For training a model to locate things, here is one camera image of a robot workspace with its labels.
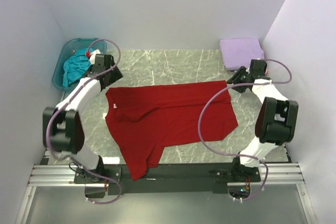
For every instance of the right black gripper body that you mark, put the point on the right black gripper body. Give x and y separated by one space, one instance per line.
241 76

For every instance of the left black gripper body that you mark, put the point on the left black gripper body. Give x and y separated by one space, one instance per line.
114 75

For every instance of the red t-shirt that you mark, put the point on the red t-shirt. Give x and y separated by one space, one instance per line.
145 120

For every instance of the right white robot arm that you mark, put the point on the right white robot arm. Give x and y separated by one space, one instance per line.
277 118

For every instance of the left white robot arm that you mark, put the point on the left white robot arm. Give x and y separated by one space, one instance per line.
62 126

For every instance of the folded lilac t-shirt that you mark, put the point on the folded lilac t-shirt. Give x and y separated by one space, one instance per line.
240 52

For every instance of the teal crumpled t-shirt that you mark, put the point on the teal crumpled t-shirt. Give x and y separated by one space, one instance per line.
75 67

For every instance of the black base beam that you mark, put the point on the black base beam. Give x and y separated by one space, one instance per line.
182 178

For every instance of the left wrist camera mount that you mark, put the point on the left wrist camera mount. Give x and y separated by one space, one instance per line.
91 55

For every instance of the aluminium frame rail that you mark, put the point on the aluminium frame rail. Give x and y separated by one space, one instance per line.
50 174

